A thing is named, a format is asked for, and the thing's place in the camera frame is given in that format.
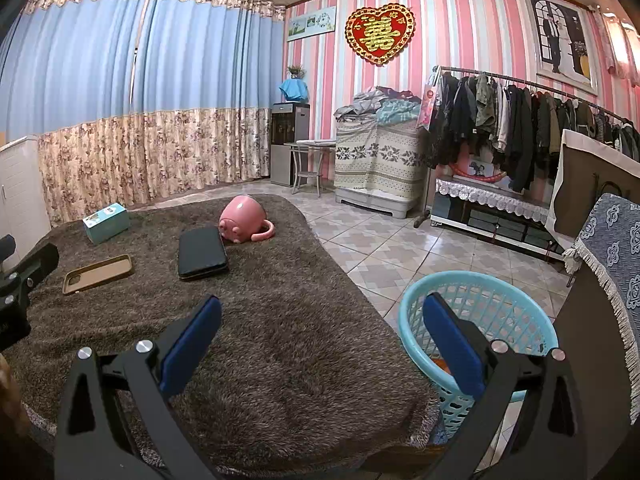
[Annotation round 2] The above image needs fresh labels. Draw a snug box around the white lace cloth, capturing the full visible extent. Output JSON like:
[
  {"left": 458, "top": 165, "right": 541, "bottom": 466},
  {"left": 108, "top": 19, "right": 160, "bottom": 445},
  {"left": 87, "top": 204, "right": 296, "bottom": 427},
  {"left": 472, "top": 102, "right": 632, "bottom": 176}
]
[{"left": 435, "top": 178, "right": 553, "bottom": 225}]

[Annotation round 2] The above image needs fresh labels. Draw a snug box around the person's left forearm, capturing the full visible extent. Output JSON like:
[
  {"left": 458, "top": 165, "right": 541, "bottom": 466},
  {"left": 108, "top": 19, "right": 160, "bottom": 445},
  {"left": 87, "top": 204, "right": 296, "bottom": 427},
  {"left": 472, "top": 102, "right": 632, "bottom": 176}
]
[{"left": 0, "top": 352, "right": 23, "bottom": 436}]

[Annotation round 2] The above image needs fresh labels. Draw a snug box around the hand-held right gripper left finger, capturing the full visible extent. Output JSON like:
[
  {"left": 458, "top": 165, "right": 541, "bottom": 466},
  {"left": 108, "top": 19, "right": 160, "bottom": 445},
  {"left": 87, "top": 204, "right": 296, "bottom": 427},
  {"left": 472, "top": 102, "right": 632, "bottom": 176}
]
[{"left": 54, "top": 295, "right": 222, "bottom": 480}]

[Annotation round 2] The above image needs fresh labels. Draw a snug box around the pink pig mug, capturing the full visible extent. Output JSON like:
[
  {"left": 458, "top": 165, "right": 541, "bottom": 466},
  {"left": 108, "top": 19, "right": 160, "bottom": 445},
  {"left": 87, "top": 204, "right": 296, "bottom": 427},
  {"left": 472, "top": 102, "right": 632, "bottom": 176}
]
[{"left": 218, "top": 196, "right": 275, "bottom": 246}]

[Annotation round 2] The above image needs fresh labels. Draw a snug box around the brown phone case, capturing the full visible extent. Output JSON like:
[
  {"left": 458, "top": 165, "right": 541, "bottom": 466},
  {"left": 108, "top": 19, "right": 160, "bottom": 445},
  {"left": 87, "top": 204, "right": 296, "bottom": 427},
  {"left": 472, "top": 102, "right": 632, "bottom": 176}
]
[{"left": 62, "top": 254, "right": 133, "bottom": 296}]

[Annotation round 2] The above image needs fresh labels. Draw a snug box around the pink curtain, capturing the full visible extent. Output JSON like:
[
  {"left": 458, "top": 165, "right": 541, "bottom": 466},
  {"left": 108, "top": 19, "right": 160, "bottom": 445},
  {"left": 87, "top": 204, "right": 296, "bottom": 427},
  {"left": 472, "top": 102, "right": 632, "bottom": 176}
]
[{"left": 595, "top": 7, "right": 640, "bottom": 86}]

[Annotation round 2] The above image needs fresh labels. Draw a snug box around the blue cloth cover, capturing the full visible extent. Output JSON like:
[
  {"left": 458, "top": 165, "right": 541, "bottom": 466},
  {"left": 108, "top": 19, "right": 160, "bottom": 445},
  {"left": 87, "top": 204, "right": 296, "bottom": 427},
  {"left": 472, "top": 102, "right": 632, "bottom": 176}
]
[{"left": 279, "top": 78, "right": 311, "bottom": 103}]

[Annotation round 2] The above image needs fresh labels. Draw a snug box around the blue plastic basket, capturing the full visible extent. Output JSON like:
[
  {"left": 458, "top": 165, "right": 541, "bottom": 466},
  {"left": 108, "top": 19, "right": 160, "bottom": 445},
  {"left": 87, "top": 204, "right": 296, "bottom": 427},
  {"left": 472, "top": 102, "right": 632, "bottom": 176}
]
[{"left": 398, "top": 270, "right": 560, "bottom": 443}]

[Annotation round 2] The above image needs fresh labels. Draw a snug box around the water dispenser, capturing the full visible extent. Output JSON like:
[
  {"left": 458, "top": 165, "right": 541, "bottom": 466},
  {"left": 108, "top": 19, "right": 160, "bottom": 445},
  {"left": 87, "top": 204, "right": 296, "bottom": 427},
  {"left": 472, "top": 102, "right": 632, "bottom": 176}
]
[{"left": 270, "top": 102, "right": 311, "bottom": 188}]

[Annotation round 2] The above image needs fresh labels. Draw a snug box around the low glass cabinet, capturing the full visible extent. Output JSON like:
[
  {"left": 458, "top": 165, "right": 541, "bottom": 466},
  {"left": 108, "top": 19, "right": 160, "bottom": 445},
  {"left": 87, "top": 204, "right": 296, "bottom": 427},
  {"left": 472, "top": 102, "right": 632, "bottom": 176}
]
[{"left": 430, "top": 179, "right": 568, "bottom": 263}]

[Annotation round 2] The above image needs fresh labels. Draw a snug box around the wall poster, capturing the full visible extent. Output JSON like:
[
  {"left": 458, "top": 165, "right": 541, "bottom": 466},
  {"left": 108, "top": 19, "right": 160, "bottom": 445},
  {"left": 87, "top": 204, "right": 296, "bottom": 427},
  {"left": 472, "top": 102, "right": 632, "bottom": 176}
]
[{"left": 522, "top": 0, "right": 599, "bottom": 97}]

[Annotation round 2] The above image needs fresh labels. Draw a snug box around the small metal table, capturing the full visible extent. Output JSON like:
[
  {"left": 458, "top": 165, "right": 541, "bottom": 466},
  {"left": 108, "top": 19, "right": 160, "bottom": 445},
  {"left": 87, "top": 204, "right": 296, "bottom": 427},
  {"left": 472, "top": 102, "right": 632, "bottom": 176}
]
[{"left": 285, "top": 140, "right": 337, "bottom": 197}]

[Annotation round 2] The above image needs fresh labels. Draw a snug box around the white cabinet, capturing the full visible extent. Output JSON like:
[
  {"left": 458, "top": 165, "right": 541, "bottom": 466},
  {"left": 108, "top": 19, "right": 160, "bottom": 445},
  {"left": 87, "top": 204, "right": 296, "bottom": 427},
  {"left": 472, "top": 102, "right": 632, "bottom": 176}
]
[{"left": 0, "top": 135, "right": 53, "bottom": 241}]

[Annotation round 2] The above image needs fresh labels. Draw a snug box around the dark brown cabinet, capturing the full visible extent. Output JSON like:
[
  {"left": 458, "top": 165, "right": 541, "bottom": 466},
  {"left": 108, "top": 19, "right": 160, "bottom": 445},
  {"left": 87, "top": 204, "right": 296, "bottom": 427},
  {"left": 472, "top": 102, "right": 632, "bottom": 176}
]
[{"left": 552, "top": 265, "right": 640, "bottom": 480}]

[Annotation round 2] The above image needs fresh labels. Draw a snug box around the teal tissue box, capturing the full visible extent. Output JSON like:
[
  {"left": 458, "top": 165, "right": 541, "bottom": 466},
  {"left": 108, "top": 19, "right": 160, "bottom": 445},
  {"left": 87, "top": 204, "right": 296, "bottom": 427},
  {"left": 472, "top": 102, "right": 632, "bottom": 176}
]
[{"left": 82, "top": 203, "right": 131, "bottom": 246}]

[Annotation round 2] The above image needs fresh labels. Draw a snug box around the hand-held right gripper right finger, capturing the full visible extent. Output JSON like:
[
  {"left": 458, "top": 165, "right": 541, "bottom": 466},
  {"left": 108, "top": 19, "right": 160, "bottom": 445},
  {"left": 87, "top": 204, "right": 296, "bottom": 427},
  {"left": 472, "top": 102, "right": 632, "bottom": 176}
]
[{"left": 422, "top": 292, "right": 587, "bottom": 480}]

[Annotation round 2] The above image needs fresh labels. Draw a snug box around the landscape wall picture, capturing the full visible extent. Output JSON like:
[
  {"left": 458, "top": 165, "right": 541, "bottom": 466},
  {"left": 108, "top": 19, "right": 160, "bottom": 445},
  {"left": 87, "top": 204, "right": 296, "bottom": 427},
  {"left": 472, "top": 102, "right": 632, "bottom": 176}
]
[{"left": 286, "top": 6, "right": 337, "bottom": 42}]

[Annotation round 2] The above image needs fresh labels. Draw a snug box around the metal clothes rack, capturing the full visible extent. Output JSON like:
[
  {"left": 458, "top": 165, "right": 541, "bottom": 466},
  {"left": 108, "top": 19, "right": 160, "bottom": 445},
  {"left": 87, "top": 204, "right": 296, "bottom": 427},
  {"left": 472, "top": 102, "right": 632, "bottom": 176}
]
[{"left": 412, "top": 64, "right": 640, "bottom": 228}]

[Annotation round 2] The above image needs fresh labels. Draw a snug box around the red ring toy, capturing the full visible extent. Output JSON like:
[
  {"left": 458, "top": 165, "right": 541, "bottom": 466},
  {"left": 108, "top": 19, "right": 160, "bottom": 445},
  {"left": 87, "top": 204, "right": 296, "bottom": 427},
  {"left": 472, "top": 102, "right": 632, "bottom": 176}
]
[{"left": 452, "top": 160, "right": 508, "bottom": 183}]

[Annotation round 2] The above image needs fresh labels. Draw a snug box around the blue patterned fringed cloth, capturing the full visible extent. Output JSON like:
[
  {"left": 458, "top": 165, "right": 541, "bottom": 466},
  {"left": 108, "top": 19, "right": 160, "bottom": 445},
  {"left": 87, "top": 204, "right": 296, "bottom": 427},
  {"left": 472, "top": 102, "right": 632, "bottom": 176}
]
[{"left": 564, "top": 192, "right": 640, "bottom": 411}]

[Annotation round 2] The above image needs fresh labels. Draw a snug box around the pile of clothes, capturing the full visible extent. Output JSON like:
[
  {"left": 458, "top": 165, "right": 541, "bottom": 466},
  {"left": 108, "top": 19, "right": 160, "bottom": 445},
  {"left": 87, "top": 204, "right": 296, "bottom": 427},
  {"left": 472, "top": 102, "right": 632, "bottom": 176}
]
[{"left": 334, "top": 85, "right": 423, "bottom": 126}]

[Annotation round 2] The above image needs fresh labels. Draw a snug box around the patterned cloth covered cabinet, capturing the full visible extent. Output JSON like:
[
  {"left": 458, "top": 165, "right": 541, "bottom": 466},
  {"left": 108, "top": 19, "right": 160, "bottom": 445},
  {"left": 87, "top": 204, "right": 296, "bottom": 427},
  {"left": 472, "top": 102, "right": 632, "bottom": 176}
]
[{"left": 333, "top": 120, "right": 431, "bottom": 220}]

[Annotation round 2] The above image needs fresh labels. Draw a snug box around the red heart wall decoration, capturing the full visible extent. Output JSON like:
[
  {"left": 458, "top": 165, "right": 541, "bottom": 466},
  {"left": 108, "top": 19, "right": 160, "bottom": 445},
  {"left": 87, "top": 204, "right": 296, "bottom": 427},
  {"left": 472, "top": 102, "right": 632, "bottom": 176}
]
[{"left": 344, "top": 4, "right": 416, "bottom": 67}]

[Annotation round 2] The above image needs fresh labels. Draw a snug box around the row of hanging clothes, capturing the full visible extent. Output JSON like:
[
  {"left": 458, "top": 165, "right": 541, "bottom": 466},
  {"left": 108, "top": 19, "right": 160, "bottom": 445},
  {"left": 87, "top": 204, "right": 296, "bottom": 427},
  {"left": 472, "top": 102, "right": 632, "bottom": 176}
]
[{"left": 427, "top": 71, "right": 640, "bottom": 193}]

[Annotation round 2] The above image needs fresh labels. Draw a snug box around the pink hanging bag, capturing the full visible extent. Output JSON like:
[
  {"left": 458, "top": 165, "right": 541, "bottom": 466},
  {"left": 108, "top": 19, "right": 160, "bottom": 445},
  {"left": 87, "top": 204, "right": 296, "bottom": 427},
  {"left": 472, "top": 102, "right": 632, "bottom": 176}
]
[{"left": 417, "top": 84, "right": 438, "bottom": 131}]

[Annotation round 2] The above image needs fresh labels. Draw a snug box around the brown shaggy blanket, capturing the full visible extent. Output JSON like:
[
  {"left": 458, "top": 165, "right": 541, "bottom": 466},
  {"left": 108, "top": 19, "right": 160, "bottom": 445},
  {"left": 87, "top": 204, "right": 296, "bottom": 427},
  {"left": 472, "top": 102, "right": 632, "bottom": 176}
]
[{"left": 0, "top": 194, "right": 446, "bottom": 478}]

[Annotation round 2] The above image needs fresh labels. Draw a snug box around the blue floral curtain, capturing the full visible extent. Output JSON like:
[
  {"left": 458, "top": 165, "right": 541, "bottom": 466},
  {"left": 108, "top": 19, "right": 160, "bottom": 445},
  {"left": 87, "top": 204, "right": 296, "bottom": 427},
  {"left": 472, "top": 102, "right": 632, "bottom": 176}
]
[
  {"left": 0, "top": 0, "right": 151, "bottom": 226},
  {"left": 135, "top": 0, "right": 287, "bottom": 196}
]

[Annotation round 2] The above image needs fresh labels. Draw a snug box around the black case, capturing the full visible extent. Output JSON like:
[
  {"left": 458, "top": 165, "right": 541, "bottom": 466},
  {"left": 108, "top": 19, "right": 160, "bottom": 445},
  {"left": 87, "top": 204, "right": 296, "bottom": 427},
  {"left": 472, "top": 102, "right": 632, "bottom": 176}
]
[{"left": 177, "top": 227, "right": 229, "bottom": 282}]

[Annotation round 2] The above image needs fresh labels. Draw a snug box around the brown panel with white cover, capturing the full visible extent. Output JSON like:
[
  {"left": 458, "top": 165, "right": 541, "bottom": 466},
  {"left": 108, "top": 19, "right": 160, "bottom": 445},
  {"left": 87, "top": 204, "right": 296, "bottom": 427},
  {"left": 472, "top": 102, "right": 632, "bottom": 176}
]
[{"left": 545, "top": 129, "right": 640, "bottom": 251}]

